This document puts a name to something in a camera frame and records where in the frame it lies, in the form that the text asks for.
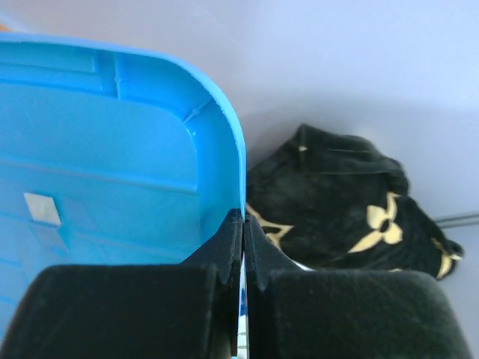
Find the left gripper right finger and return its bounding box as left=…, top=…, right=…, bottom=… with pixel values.
left=243, top=215, right=299, bottom=358

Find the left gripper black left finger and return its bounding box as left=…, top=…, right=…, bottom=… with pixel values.
left=180, top=209, right=243, bottom=355

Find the blue plastic lid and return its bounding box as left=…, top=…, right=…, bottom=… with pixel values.
left=1, top=32, right=246, bottom=328

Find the black floral blanket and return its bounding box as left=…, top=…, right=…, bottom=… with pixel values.
left=246, top=124, right=465, bottom=280

